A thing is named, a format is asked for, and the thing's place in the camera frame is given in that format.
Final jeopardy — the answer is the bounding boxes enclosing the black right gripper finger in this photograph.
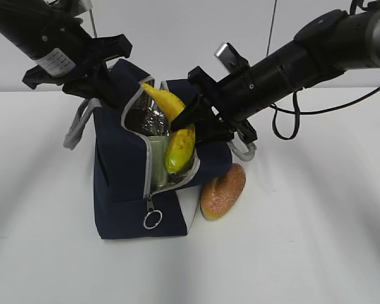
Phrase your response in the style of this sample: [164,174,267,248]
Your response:
[194,115,234,145]
[170,93,214,130]

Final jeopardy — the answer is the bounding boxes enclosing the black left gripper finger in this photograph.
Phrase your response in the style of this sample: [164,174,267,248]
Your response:
[91,62,124,110]
[62,79,97,99]

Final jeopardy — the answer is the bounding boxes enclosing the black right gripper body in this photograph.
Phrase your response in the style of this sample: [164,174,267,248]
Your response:
[187,65,257,143]

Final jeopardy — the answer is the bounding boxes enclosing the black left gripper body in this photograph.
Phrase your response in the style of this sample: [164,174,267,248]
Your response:
[22,28,132,89]

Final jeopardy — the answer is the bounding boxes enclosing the yellow banana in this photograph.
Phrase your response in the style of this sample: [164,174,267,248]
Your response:
[141,83,196,175]

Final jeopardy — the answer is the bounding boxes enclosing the green lidded glass container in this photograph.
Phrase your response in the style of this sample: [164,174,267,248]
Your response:
[148,136,169,191]

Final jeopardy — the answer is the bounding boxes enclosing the brown bread roll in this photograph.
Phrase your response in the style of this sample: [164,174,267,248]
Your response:
[200,163,246,220]

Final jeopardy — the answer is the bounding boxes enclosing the navy blue lunch bag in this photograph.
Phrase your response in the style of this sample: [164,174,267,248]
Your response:
[63,58,258,241]

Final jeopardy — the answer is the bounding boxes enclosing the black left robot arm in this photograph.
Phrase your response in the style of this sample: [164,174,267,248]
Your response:
[0,1,132,109]

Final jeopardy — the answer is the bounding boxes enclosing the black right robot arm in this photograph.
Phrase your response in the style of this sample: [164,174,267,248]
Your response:
[171,1,380,144]

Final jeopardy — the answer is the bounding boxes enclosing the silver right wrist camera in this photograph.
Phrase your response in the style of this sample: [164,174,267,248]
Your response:
[214,42,249,73]

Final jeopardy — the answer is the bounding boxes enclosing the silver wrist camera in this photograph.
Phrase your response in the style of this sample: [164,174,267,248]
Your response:
[214,42,249,73]
[45,0,93,16]

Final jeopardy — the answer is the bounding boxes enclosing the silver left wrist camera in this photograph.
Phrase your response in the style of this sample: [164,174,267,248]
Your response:
[45,0,93,16]

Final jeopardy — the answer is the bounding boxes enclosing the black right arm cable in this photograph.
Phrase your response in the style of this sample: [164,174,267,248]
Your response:
[271,75,380,140]

